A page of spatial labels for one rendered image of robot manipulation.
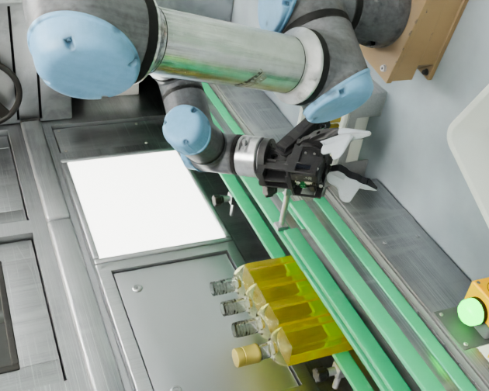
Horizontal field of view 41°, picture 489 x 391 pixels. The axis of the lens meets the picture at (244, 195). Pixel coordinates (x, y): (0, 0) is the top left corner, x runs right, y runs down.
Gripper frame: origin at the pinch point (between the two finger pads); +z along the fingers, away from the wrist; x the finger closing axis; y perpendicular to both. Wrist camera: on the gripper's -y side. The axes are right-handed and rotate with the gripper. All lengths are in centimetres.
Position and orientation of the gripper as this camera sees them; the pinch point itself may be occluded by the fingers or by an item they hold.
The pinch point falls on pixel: (376, 159)
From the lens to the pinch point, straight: 116.0
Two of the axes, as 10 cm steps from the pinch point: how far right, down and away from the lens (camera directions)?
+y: -3.0, 8.0, -5.2
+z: 9.3, 1.2, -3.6
